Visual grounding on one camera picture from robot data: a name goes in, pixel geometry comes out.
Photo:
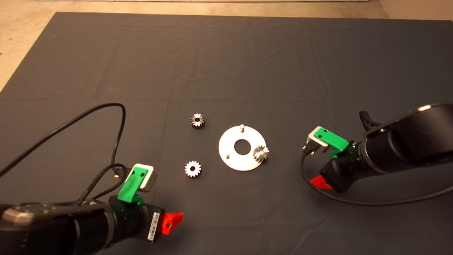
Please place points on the round metal carrier plate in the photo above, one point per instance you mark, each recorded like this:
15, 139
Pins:
226, 145

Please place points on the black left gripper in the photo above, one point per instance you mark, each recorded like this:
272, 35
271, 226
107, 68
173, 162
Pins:
136, 223

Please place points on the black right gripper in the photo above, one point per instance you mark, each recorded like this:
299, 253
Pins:
345, 170

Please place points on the green left camera mount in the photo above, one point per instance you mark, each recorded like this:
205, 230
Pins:
130, 189

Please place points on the dark grey table cloth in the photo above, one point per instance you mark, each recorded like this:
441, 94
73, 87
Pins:
247, 71

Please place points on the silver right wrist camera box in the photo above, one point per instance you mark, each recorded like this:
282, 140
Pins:
313, 139

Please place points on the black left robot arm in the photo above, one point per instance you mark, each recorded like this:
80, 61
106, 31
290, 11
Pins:
53, 233

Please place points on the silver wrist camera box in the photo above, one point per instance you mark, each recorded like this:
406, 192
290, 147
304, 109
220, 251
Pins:
153, 182
313, 139

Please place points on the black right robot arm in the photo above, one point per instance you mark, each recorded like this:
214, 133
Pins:
407, 141

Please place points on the green right camera mount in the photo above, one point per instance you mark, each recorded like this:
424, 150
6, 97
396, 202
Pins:
334, 140

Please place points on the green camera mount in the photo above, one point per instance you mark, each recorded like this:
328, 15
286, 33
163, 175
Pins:
130, 189
334, 140

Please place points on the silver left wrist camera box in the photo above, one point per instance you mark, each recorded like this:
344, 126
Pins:
153, 182

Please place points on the small steel planetary gear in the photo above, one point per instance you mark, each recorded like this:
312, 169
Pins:
260, 156
189, 166
197, 124

